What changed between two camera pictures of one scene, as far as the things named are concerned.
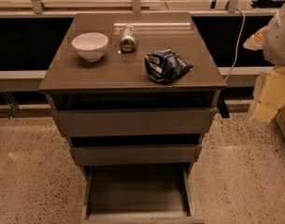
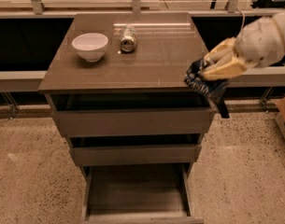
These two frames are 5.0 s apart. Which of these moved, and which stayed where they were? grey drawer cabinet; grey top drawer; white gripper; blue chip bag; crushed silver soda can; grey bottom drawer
Moved: blue chip bag; white gripper
Stayed: grey top drawer; grey drawer cabinet; grey bottom drawer; crushed silver soda can
